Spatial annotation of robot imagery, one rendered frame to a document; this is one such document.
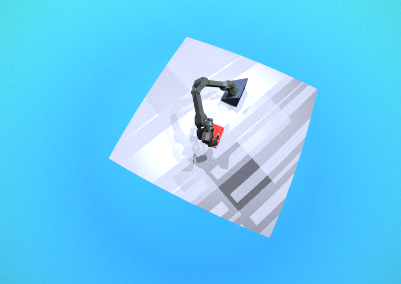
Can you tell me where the red circuit board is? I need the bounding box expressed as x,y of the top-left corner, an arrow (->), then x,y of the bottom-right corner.
212,124 -> 224,143

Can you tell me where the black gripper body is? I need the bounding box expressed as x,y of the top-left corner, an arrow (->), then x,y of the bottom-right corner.
208,130 -> 218,147

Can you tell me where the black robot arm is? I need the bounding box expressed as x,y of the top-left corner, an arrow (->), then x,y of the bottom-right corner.
191,77 -> 240,144

